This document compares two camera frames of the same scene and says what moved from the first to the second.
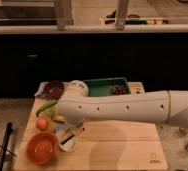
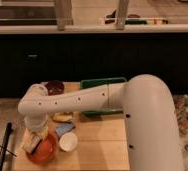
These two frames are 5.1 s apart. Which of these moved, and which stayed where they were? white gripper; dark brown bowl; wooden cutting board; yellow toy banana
Moved: white gripper
Stayed: wooden cutting board; yellow toy banana; dark brown bowl
